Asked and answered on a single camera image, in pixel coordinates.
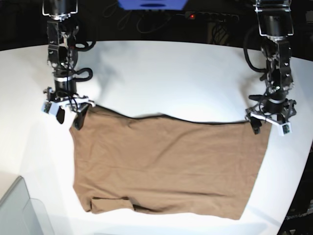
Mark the translucent plastic bin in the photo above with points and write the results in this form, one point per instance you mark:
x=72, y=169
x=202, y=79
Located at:
x=22, y=215

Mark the black power strip red light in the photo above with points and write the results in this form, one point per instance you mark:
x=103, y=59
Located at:
x=211, y=16

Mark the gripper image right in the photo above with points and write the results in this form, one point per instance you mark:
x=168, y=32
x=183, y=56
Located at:
x=273, y=111

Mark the blue box at top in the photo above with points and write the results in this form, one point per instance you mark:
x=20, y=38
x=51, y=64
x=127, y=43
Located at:
x=152, y=4

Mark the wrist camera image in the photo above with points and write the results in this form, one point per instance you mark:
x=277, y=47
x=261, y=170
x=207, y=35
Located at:
x=284, y=129
x=50, y=108

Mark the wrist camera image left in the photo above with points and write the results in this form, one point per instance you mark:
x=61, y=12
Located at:
x=50, y=108

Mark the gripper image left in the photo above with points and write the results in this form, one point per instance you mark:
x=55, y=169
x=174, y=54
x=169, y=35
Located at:
x=65, y=95

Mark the brown t-shirt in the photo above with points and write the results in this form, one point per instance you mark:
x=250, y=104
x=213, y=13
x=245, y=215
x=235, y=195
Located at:
x=163, y=165

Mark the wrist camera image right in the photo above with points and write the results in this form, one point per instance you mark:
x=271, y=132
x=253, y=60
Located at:
x=284, y=129

